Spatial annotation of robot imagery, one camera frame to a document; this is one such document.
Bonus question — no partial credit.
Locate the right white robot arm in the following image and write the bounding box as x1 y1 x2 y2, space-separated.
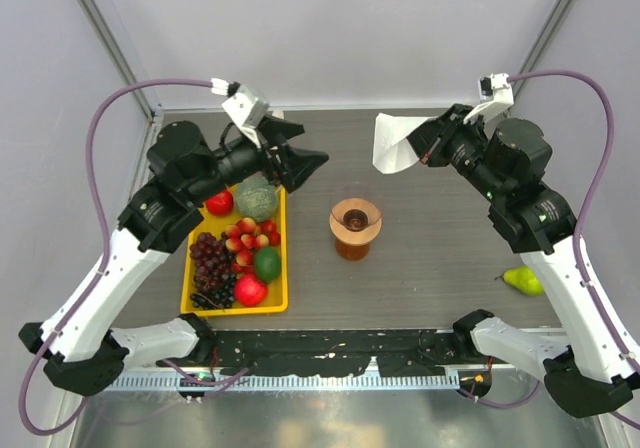
407 105 639 418

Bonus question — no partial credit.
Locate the white perforated cable rail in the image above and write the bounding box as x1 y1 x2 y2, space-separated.
106 369 460 393

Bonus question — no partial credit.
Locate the dark purple grape bunch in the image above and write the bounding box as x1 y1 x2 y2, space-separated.
189 232 237 310

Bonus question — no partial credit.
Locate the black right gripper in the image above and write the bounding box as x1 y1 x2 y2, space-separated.
401 103 507 202

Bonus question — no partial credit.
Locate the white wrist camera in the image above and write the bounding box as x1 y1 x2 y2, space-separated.
463 73 514 124
210 78 269 149

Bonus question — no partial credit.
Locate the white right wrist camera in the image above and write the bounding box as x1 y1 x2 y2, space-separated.
463 73 514 124

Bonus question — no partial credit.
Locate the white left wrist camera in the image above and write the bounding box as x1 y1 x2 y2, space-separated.
210 78 269 149

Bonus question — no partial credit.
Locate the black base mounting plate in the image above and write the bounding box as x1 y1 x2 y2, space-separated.
174 329 487 378

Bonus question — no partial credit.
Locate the green lime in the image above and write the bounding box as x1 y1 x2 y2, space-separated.
253 247 281 283

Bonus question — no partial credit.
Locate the red apple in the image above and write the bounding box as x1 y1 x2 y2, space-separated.
205 190 234 217
234 274 268 307

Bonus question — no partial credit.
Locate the green pear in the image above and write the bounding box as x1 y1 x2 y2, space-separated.
497 265 544 296

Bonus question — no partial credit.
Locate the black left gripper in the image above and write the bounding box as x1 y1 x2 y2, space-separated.
188 113 330 205

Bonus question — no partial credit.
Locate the red apple front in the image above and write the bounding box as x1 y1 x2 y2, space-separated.
234 274 268 307

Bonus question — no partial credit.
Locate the red apple back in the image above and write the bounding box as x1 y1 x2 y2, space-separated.
205 190 234 217

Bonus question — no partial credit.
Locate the round wooden dripper stand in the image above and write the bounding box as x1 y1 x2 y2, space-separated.
329 215 382 245

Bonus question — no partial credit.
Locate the green netted melon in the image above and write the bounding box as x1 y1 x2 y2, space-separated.
234 177 279 223

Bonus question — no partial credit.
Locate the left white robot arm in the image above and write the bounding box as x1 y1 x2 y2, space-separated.
19 115 329 397

